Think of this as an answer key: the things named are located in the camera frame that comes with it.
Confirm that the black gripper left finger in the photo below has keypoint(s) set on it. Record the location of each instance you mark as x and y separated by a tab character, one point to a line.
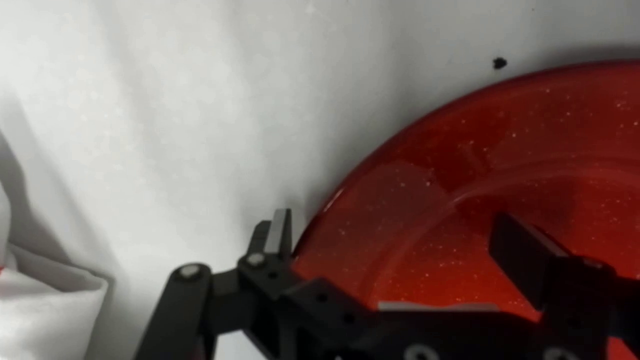
278	312

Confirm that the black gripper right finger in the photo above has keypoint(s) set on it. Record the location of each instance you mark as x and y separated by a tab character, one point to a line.
582	301

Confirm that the red plate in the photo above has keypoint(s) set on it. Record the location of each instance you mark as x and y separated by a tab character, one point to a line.
404	237

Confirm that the white red-striped cloth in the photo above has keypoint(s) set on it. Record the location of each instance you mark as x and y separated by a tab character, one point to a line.
49	301

